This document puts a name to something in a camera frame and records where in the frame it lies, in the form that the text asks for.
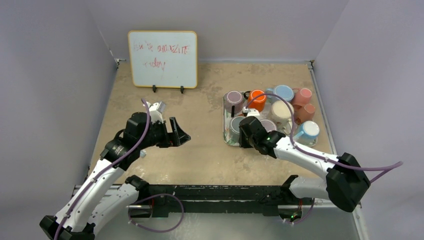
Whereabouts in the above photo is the light blue mug back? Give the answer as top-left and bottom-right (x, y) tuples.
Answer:
(265, 85), (295, 102)

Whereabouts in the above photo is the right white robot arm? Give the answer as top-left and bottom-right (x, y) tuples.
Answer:
(239, 116), (371, 213)

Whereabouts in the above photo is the pink mug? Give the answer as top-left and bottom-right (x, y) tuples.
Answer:
(294, 103), (316, 125)
(291, 87), (313, 107)

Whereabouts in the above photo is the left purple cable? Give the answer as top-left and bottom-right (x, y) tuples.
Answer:
(52, 97), (152, 240)

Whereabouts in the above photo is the purple mug black handle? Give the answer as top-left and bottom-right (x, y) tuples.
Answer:
(223, 90), (245, 115)

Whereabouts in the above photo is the pink mug back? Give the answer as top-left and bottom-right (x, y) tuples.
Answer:
(291, 87), (313, 107)

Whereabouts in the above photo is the lilac ribbed mug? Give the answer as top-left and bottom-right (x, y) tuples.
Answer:
(260, 119), (278, 132)

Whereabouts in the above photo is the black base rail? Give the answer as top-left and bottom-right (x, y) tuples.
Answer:
(125, 174), (316, 222)

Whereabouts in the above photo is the bright orange mug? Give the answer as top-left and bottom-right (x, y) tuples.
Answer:
(246, 89), (267, 112)

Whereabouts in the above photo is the pink mug front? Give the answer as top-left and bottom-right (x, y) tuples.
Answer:
(294, 103), (316, 125)

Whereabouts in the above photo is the cream illustrated mug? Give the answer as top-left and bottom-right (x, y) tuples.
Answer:
(268, 100), (294, 135)

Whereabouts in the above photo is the light blue mug front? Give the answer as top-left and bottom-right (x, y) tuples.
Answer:
(293, 120), (320, 147)

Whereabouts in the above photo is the leaf-patterned serving tray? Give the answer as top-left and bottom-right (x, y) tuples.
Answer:
(222, 91), (299, 147)

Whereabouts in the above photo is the light blue mug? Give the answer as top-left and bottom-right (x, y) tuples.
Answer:
(265, 85), (295, 102)
(293, 120), (320, 147)

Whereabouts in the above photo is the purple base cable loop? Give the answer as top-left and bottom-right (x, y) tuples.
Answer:
(127, 193), (185, 233)

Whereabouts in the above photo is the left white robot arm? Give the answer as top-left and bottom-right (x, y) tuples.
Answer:
(39, 110), (191, 240)

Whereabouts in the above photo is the white dry-erase board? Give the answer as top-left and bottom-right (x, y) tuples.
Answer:
(127, 30), (198, 92)

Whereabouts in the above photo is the grey-green ceramic mug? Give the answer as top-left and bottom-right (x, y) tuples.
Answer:
(229, 116), (245, 144)

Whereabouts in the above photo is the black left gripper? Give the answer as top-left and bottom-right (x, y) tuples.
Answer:
(137, 116), (190, 150)

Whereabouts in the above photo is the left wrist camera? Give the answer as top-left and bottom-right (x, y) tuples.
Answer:
(147, 101), (166, 124)

